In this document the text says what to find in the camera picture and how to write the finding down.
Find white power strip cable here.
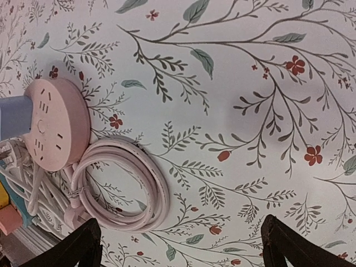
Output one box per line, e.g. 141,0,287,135
0,137,70,231

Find pink cube charger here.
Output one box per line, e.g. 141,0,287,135
0,205,23,236

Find yellow cube socket adapter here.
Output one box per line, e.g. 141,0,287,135
0,183,10,209

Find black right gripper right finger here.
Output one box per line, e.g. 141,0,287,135
261,214,351,267

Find floral patterned table mat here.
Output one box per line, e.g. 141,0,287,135
1,1,355,266

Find teal power strip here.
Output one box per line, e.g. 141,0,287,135
1,176,33,228

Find aluminium front rail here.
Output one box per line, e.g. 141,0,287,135
1,225,61,266

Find light blue cube charger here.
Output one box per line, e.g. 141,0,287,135
1,95,33,141

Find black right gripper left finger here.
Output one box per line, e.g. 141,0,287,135
21,218,103,267

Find round pink socket hub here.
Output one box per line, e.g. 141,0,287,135
23,78,90,172

